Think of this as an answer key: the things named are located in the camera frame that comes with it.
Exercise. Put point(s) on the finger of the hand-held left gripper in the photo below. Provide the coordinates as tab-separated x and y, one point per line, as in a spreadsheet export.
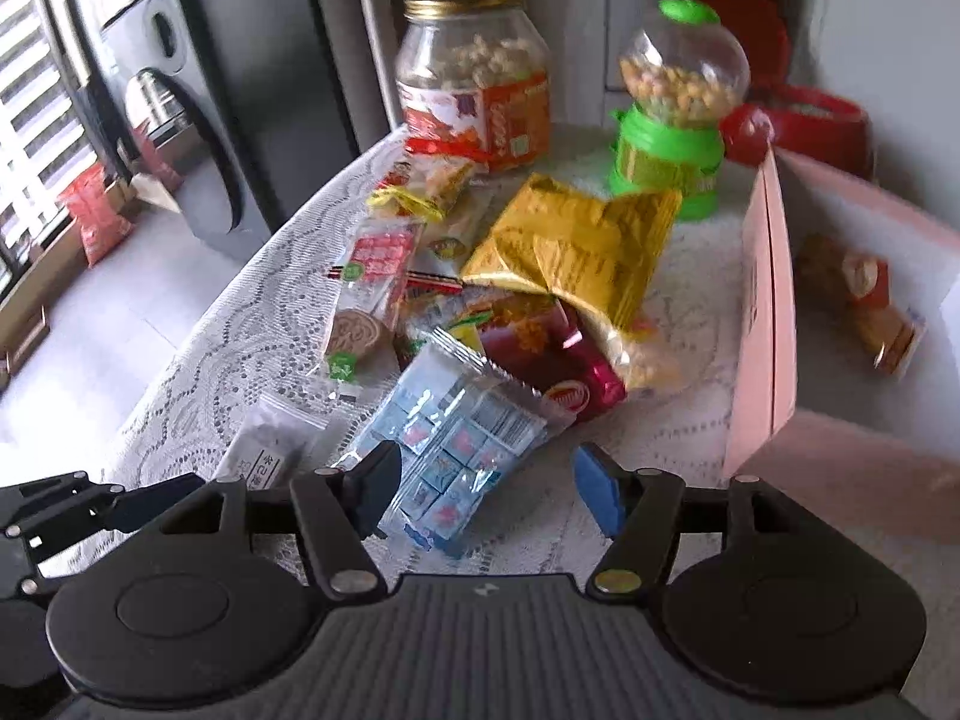
22	579
150	504

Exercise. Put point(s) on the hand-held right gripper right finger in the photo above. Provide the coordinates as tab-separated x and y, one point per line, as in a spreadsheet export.
600	491

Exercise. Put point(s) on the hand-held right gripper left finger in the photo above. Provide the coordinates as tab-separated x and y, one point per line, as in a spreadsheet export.
375	496

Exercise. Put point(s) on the blue white candy packet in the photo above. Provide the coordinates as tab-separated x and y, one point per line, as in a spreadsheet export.
450	450

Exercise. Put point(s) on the red snack bag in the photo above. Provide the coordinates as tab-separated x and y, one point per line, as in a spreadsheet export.
540	360

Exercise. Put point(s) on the pink cardboard box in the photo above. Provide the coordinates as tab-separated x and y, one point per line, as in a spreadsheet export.
765	315

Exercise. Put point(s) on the yellow snack bag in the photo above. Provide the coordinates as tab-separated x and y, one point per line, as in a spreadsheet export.
570	240

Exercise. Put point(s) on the grey zip bag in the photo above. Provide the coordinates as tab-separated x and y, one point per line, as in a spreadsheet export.
270	435

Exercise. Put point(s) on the clear round biscuit packet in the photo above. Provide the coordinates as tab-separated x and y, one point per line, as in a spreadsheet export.
360	334

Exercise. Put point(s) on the white lace tablecloth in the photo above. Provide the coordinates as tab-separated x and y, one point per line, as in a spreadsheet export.
225	330

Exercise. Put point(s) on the flat cardboard box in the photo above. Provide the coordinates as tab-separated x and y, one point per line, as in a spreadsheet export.
30	300

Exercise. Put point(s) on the red white snack packet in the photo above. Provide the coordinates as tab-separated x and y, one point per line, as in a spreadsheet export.
375	255

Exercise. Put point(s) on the red plastic bag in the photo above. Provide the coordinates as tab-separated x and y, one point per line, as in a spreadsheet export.
97	217

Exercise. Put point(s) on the small yellow snack packet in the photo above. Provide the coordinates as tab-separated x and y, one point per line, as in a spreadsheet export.
427	184

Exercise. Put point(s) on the brown red snack packet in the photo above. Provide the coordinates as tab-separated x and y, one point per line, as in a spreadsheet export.
862	292

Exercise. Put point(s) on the green candy dispenser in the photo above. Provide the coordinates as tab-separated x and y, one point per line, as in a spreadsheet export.
660	165

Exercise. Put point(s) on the window with white bars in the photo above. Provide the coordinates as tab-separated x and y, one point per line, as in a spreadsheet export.
30	127

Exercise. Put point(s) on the steel thermos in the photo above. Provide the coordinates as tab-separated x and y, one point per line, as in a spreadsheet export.
150	101

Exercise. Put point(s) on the red plastic container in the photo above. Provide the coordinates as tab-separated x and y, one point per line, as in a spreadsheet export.
825	135

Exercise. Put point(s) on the silver refrigerator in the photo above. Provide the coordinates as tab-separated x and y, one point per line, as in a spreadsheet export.
285	52

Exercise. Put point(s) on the glass jar with orange label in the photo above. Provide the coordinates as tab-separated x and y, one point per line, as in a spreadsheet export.
472	52

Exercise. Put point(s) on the washing machine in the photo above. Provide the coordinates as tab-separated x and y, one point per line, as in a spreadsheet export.
135	37

